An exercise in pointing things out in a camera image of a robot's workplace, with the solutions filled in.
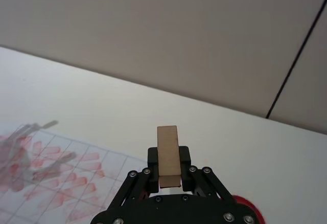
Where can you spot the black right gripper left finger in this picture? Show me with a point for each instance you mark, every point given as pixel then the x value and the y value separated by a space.
pixel 152 173

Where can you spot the round red ink pad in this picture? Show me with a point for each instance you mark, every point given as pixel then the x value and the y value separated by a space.
pixel 253 210

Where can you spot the small wooden stamp block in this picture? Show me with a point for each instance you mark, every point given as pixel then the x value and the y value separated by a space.
pixel 167 152

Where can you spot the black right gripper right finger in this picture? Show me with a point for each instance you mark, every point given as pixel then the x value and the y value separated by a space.
pixel 186 173

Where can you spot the gridded paper with red stamps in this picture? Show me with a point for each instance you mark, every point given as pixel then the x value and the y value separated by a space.
pixel 51 183

